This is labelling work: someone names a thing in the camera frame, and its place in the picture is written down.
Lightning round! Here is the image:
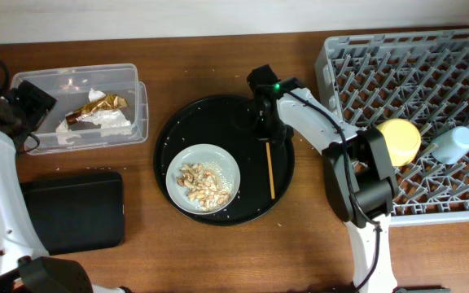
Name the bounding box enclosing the gold coffee sachet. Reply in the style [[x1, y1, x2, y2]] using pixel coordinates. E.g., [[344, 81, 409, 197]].
[[65, 94, 129, 125]]

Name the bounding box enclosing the grey plate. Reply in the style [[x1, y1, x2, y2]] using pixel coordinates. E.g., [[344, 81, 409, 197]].
[[165, 144, 241, 216]]

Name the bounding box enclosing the wooden chopstick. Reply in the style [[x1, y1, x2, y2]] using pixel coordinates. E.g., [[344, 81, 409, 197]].
[[265, 142, 275, 200]]

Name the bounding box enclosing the food scraps and rice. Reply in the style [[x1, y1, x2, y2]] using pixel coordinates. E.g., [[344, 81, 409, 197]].
[[176, 161, 234, 212]]

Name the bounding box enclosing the black rectangular tray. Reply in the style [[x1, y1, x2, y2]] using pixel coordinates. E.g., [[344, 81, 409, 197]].
[[20, 172, 125, 256]]

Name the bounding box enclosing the clear plastic bin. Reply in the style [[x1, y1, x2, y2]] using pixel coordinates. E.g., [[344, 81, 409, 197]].
[[11, 63, 148, 155]]

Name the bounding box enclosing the yellow bowl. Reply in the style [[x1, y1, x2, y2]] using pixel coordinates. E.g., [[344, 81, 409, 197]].
[[377, 118, 422, 167]]

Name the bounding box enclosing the light blue cup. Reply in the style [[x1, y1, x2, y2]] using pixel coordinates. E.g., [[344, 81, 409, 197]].
[[432, 126, 469, 164]]

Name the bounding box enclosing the grey dishwasher rack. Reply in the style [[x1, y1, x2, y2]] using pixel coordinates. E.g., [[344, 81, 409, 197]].
[[314, 29, 469, 226]]

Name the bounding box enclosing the round black serving tray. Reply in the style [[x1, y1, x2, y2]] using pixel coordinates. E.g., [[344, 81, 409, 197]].
[[153, 94, 295, 226]]

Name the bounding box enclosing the white tissue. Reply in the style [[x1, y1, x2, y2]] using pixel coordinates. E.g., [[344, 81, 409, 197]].
[[55, 89, 132, 145]]

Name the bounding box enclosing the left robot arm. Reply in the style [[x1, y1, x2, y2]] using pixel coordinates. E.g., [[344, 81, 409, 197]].
[[0, 79, 125, 292]]

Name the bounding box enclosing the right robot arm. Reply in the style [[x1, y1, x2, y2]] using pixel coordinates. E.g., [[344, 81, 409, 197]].
[[247, 65, 399, 292]]

